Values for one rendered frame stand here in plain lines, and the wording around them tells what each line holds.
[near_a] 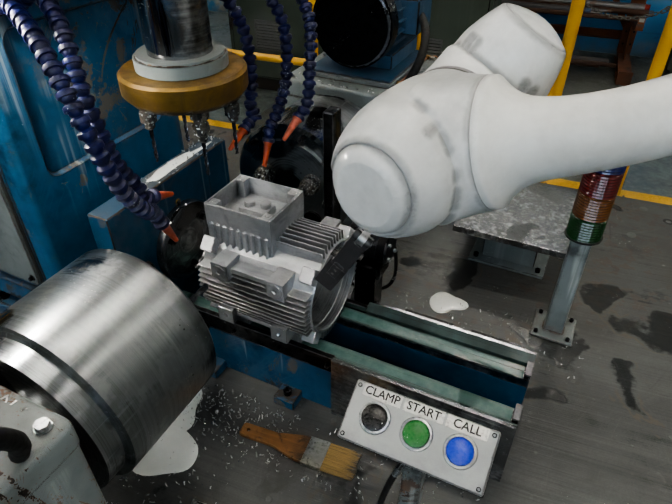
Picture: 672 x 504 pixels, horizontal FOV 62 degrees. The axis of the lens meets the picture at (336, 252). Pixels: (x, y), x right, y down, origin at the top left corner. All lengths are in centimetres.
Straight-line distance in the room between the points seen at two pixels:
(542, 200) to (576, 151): 97
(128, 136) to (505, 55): 71
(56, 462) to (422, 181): 42
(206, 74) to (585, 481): 82
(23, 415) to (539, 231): 100
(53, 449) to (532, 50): 56
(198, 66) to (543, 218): 82
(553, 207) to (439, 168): 98
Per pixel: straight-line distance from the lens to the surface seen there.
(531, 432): 103
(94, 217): 90
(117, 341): 69
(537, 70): 55
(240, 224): 86
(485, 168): 41
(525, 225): 128
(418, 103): 42
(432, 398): 86
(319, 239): 84
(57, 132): 97
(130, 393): 69
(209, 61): 81
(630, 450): 107
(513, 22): 55
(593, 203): 101
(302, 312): 83
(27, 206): 96
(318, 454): 95
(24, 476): 59
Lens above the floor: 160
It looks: 37 degrees down
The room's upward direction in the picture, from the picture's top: straight up
